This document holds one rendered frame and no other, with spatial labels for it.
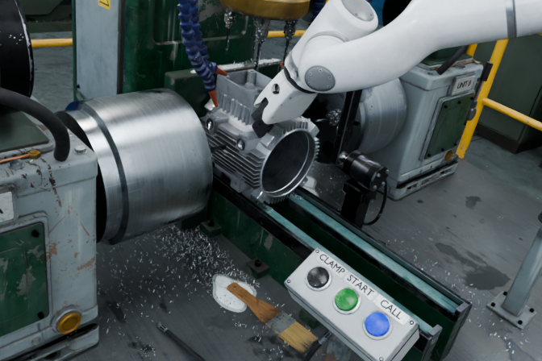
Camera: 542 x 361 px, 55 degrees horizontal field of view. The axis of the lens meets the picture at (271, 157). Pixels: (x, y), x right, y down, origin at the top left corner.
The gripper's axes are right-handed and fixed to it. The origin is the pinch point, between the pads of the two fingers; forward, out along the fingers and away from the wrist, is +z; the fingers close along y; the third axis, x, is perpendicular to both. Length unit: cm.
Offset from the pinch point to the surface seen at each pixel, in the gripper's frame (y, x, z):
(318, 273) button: -19.9, -30.8, -14.7
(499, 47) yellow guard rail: 238, 36, 46
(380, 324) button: -20.1, -39.9, -19.9
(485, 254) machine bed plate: 50, -44, 9
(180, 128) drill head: -19.9, 1.4, -3.6
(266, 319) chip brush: -10.5, -31.3, 15.7
